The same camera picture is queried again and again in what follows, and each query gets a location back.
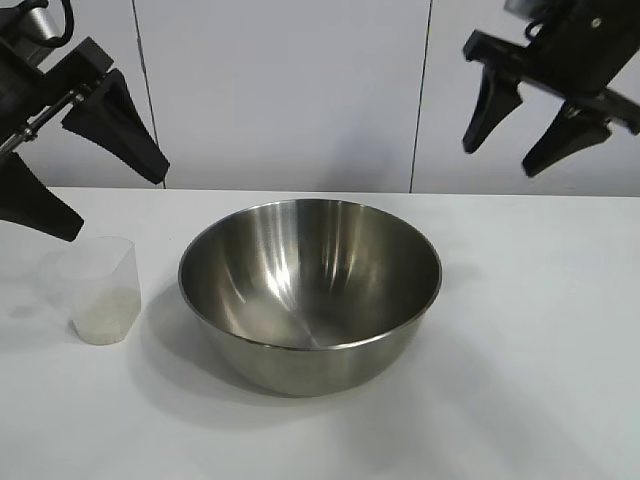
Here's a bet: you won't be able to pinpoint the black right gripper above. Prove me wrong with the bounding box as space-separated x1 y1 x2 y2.
462 0 640 178

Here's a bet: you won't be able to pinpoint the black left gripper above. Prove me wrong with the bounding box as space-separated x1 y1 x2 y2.
0 37 171 244

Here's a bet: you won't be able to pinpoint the clear plastic measuring cup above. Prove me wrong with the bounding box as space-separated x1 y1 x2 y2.
39 235 143 346

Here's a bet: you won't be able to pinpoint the white rice grains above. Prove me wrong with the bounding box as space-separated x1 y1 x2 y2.
72 287 143 346

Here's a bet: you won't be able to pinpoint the stainless steel mixing bowl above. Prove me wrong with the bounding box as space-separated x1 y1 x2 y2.
178 198 444 399

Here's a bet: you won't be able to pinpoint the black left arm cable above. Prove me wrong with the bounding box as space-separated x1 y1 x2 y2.
37 0 75 47

